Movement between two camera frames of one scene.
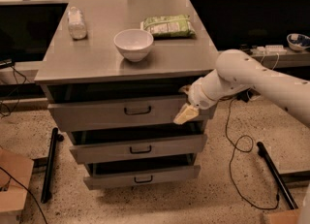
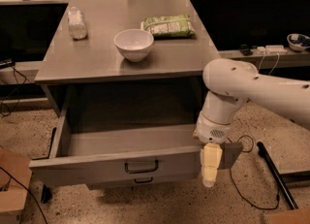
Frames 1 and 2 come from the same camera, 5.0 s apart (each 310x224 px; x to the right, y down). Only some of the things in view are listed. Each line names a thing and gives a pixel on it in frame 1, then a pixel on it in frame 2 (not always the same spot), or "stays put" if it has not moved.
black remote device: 245,48 stays put
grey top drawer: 134,115 to 89,153
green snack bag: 170,26 stays put
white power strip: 271,49 stays put
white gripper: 200,96 to 211,131
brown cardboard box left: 14,199 stays put
